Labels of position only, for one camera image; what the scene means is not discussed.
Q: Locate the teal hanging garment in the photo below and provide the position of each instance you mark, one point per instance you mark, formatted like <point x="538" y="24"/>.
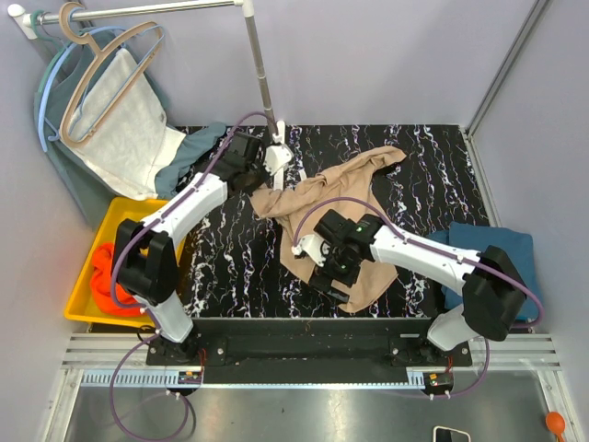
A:
<point x="92" y="195"/>

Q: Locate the folded blue t shirt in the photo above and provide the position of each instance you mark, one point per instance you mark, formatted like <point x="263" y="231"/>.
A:
<point x="518" y="246"/>

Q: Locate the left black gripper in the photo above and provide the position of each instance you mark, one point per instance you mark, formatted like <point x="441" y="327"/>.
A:
<point x="259" y="162"/>

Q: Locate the orange t shirt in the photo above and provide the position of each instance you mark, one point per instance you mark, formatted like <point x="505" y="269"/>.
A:
<point x="102" y="260"/>

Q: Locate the beige t shirt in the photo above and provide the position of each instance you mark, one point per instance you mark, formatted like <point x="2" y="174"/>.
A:
<point x="350" y="179"/>

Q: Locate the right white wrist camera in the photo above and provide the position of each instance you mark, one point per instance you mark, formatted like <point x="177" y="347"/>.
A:
<point x="312" y="246"/>

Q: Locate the aluminium front rail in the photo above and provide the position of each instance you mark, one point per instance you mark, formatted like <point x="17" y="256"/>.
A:
<point x="108" y="359"/>

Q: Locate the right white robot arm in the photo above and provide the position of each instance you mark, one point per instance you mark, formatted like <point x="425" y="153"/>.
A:
<point x="491" y="289"/>

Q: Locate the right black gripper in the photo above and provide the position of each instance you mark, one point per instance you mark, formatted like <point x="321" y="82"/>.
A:
<point x="321" y="279"/>

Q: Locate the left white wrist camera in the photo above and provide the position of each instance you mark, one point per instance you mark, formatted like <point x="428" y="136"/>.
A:
<point x="276" y="157"/>

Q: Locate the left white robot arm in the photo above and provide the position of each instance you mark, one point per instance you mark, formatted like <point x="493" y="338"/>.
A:
<point x="145" y="262"/>

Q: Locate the metal clothes rack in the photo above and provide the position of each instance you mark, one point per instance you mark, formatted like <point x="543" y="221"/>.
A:
<point x="79" y="13"/>

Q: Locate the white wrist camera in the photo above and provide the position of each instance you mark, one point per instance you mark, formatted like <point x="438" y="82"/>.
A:
<point x="312" y="246"/>
<point x="276" y="157"/>

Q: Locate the white towel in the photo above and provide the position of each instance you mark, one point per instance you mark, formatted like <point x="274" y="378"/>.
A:
<point x="127" y="146"/>

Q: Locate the aluminium frame post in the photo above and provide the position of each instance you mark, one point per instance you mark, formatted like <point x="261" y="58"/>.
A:
<point x="521" y="39"/>

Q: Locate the beige clothes hanger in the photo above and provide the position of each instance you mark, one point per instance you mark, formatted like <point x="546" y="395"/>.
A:
<point x="100" y="56"/>

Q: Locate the orange ball tool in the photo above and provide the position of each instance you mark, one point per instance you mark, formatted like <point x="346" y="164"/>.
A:
<point x="555" y="423"/>

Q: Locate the green clothes hanger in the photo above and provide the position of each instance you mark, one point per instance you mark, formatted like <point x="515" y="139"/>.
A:
<point x="58" y="44"/>

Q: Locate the smartphone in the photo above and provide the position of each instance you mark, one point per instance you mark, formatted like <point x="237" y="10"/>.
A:
<point x="446" y="434"/>

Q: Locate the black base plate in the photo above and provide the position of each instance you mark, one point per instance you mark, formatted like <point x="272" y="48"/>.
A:
<point x="404" y="340"/>

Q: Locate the yellow plastic bin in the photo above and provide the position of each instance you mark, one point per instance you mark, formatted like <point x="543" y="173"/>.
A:
<point x="81" y="305"/>

